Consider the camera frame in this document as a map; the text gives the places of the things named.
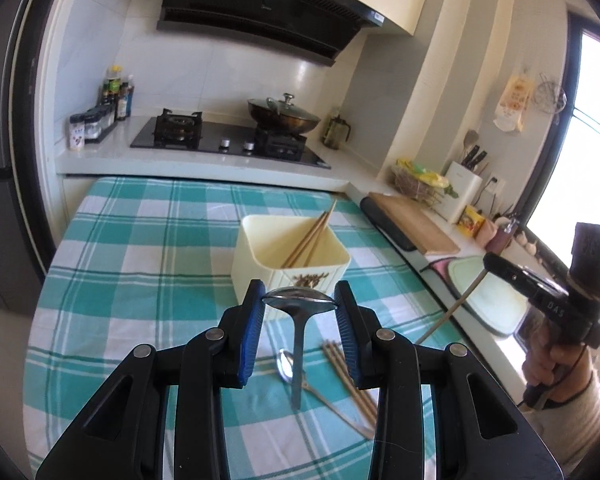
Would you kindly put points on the small dark-handled spoon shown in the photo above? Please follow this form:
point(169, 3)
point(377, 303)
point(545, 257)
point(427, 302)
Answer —
point(300, 303)

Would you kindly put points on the light green tray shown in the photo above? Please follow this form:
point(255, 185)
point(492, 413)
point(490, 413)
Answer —
point(494, 303)

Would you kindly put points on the dark wok with lid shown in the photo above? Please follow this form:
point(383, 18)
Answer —
point(281, 116)

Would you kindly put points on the spice jar rack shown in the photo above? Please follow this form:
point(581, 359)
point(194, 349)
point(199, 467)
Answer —
point(91, 126)

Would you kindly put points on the wire basket with yellow packets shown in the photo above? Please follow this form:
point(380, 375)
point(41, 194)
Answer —
point(420, 184)

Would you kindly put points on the wooden chopstick bundle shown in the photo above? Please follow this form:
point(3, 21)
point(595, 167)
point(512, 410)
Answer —
point(352, 384)
point(311, 249)
point(347, 384)
point(362, 397)

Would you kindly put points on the teal white checkered tablecloth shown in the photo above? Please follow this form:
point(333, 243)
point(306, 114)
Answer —
point(147, 261)

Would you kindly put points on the glass french press jug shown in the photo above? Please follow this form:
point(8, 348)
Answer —
point(337, 131)

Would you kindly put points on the cream ribbed utensil holder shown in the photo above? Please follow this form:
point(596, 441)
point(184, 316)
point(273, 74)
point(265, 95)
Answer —
point(263, 244)

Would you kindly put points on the person right hand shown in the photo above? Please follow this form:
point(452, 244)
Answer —
point(565, 368)

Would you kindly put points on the white knife block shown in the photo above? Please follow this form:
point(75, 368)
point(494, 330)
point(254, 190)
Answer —
point(465, 185)

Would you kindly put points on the large silver spoon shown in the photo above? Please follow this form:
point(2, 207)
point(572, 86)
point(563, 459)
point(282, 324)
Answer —
point(285, 367)

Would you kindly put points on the yellow snack packet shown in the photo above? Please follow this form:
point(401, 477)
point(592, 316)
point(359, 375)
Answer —
point(470, 222)

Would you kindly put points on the sauce bottles cluster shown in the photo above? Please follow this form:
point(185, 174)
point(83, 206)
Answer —
point(117, 91)

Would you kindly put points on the wooden cutting board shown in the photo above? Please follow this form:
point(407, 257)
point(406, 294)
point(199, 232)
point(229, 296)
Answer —
point(406, 224)

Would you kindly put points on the grey refrigerator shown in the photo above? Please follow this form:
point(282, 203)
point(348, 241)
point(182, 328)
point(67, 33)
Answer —
point(0, 135)

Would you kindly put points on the black range hood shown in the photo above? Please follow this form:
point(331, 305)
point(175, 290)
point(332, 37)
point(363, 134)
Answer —
point(316, 30)

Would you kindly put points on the light wooden chopstick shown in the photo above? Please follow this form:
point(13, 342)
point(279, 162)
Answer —
point(451, 311)

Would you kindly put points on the black gas stove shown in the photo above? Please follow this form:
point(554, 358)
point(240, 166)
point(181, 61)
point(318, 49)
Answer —
point(169, 131)

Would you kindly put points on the dark brown wooden chopstick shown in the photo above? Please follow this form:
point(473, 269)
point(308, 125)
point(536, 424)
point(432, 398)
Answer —
point(301, 246)

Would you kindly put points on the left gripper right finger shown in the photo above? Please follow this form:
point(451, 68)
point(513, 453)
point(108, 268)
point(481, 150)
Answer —
point(480, 434)

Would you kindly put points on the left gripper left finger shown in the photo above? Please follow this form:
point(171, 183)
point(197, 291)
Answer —
point(119, 433)

